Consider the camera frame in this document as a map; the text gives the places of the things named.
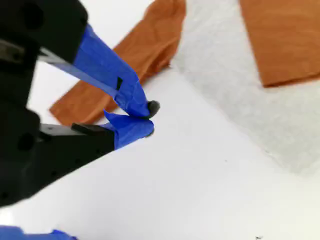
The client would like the grey t-shirt with brown sleeves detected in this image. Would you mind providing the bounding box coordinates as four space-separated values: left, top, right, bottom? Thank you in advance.
48 0 320 178

